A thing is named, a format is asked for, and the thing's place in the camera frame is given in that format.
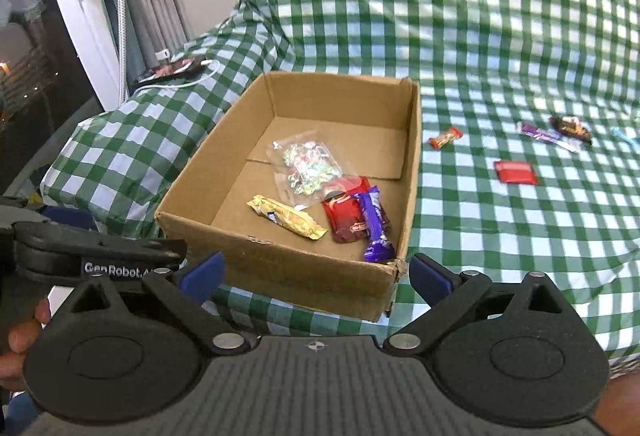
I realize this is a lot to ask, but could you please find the black smartphone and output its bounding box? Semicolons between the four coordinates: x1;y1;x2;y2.
136;56;207;86

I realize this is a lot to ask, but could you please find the open cardboard box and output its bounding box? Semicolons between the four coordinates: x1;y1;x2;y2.
155;72;422;321

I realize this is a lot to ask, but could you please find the purple chocolate bar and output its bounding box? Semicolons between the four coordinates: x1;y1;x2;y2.
355;187;396;263

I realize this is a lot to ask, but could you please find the red snack packet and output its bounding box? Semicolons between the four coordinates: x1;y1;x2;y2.
494;161;538;185

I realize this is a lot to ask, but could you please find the dark red chocolate packet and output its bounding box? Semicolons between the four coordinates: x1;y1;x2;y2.
322;177;371;243

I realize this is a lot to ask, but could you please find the person's left hand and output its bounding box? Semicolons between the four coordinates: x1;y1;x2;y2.
0;297;51;392

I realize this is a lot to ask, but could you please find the red yellow snack bar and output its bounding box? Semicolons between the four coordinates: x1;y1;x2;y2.
428;126;463;150

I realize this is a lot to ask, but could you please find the purple white stick packet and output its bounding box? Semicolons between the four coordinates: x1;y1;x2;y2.
516;122;582;153

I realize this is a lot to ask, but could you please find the black biscuit packet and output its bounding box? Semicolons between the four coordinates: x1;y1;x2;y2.
549;115;592;145

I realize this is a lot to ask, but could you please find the yellow gold snack bar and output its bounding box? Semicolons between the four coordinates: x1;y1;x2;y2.
247;194;326;241

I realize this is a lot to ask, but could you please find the clear bag of candies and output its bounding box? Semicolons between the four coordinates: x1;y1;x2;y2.
266;129;345;211

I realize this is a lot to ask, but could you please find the green checkered sofa cover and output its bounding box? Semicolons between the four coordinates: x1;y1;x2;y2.
40;0;639;364

